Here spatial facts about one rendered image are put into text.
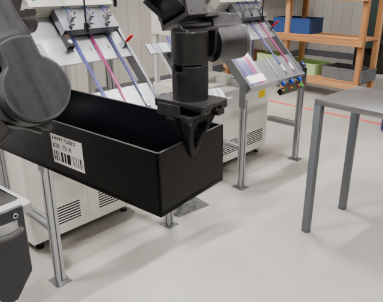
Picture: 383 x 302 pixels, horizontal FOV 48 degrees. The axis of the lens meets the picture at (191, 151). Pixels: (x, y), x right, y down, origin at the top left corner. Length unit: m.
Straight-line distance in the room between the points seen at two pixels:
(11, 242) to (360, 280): 1.91
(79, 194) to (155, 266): 0.60
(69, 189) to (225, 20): 1.90
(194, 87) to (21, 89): 0.26
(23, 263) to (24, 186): 1.60
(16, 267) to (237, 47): 0.49
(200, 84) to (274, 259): 1.83
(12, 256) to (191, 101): 0.37
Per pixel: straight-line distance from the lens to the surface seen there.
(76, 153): 0.82
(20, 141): 0.99
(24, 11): 1.14
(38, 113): 0.52
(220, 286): 2.20
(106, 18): 2.48
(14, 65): 0.53
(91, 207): 2.62
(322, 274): 2.37
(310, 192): 2.56
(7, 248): 0.74
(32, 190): 2.37
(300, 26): 6.09
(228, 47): 0.69
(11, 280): 0.77
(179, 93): 0.67
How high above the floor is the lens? 1.36
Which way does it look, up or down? 21 degrees down
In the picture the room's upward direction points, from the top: straight up
